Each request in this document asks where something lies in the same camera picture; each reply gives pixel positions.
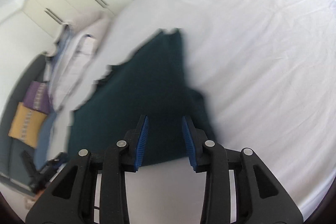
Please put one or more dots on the yellow patterned cushion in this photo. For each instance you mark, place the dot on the yellow patterned cushion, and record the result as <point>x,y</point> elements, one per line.
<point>26,125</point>

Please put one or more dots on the white bed sheet mattress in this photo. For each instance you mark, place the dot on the white bed sheet mattress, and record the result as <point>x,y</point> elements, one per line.
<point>266,69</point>

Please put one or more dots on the blue pillow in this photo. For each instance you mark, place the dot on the blue pillow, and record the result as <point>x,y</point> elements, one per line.
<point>40,154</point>

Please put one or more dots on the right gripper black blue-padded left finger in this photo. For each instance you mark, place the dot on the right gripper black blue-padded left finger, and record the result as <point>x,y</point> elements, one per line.
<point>136,145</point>

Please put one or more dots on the grey upholstered headboard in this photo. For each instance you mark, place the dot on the grey upholstered headboard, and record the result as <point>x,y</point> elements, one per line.
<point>13,172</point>

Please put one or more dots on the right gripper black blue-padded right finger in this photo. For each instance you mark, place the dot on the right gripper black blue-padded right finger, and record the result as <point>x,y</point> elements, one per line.
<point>194,140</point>

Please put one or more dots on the dark green knit sweater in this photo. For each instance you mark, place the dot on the dark green knit sweater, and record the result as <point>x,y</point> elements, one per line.
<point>151,83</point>

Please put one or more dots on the purple patterned cushion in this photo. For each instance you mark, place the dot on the purple patterned cushion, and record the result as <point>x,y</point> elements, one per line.
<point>37,98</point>

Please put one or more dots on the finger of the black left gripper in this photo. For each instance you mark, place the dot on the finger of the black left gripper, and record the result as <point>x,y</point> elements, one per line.
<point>29,164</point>

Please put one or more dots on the folded striped duvet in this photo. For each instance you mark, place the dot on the folded striped duvet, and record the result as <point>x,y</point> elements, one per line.
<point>75,47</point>

